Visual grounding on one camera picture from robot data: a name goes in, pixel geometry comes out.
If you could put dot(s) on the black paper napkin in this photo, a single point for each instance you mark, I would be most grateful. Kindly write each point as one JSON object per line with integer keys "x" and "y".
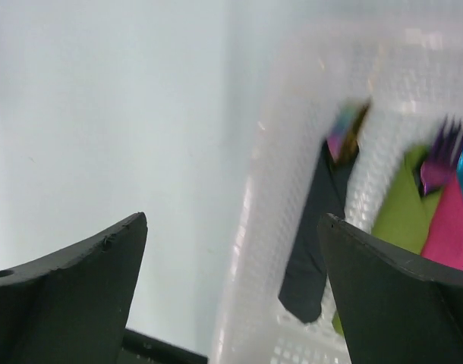
{"x": 305, "y": 275}

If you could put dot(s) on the purple fork in green roll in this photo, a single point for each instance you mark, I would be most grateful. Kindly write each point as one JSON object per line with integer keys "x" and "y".
{"x": 441, "y": 161}

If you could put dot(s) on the iridescent rainbow fork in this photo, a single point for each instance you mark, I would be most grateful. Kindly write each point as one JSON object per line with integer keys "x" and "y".
{"x": 342, "y": 140}

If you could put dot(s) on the pink napkin roll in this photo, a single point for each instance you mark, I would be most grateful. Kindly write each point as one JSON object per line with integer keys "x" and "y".
{"x": 444, "y": 242}

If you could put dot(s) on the green napkin roll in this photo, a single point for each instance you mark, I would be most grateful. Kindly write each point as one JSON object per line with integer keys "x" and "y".
{"x": 404, "y": 217}

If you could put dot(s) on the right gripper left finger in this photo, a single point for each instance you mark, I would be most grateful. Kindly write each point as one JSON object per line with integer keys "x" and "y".
{"x": 72, "y": 305}

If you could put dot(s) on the white plastic basket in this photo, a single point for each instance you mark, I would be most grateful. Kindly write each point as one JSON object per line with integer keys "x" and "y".
{"x": 301, "y": 61}

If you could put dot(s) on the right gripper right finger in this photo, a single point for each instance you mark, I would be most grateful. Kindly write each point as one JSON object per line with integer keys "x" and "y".
{"x": 394, "y": 306}

